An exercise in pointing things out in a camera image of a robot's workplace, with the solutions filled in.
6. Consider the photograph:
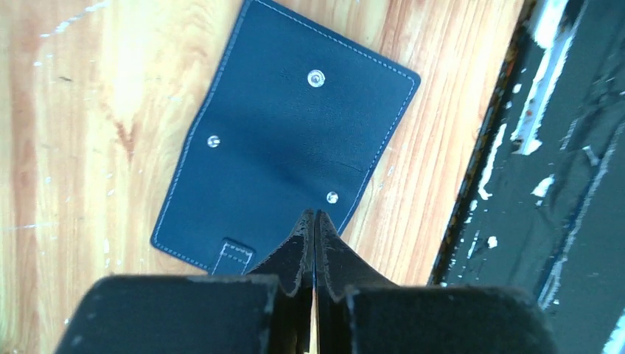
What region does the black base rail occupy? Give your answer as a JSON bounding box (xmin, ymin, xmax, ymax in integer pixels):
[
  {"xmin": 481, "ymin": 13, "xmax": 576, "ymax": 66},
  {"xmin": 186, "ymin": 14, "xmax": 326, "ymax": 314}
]
[{"xmin": 429, "ymin": 1, "xmax": 624, "ymax": 353}]

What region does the gold card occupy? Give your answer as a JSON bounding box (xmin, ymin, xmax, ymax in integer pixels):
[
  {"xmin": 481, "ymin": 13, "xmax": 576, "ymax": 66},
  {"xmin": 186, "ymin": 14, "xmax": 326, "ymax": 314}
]
[{"xmin": 304, "ymin": 290, "xmax": 319, "ymax": 354}]

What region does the blue card holder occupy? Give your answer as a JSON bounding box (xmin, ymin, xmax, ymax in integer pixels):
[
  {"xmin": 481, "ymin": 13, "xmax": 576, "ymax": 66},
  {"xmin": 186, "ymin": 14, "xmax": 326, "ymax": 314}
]
[{"xmin": 150, "ymin": 1, "xmax": 420, "ymax": 274}]

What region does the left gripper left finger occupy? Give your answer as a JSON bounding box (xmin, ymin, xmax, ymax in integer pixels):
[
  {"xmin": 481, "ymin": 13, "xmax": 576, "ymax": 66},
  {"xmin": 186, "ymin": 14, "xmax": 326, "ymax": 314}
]
[{"xmin": 56, "ymin": 209, "xmax": 315, "ymax": 353}]

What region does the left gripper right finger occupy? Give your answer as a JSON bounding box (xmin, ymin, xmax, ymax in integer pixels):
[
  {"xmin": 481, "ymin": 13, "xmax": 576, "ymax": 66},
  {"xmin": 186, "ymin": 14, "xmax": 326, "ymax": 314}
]
[{"xmin": 315, "ymin": 211, "xmax": 558, "ymax": 353}]

